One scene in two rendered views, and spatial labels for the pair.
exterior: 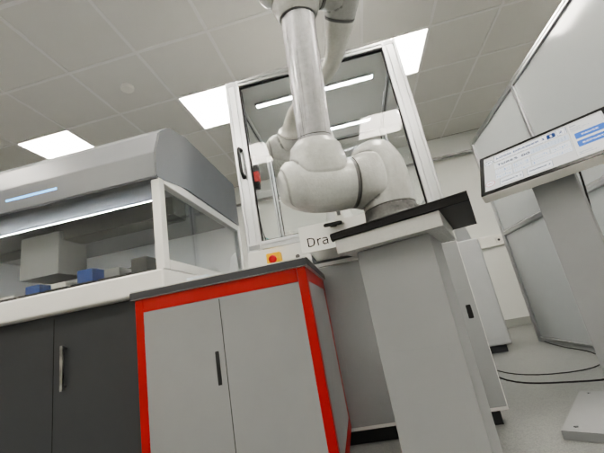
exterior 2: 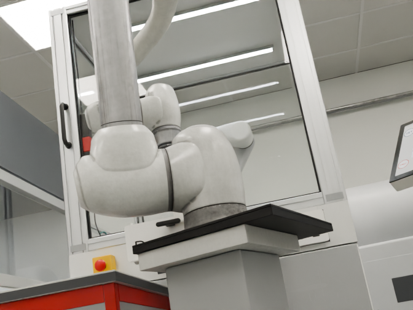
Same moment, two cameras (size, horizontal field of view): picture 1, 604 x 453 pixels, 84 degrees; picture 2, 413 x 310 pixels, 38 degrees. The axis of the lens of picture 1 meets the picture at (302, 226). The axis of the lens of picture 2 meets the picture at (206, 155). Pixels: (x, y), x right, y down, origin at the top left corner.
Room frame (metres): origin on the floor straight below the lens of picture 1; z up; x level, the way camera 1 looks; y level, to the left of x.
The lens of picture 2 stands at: (-0.42, -0.30, 0.51)
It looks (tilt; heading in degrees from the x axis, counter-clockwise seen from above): 19 degrees up; 1
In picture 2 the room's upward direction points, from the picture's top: 10 degrees counter-clockwise
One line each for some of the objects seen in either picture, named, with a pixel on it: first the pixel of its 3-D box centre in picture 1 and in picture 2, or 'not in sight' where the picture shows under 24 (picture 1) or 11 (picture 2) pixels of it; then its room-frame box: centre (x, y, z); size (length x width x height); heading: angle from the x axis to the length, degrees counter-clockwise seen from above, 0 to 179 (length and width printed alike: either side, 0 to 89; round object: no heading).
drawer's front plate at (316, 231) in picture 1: (334, 234); (173, 235); (1.32, -0.13, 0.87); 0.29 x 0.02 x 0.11; 83
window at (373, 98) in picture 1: (324, 142); (183, 96); (1.66, -0.21, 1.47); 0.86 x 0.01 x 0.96; 83
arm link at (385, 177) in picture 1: (377, 175); (203, 170); (0.97, -0.26, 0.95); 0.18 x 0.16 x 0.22; 103
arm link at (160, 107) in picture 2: not in sight; (158, 108); (1.30, -0.14, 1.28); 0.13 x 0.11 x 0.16; 103
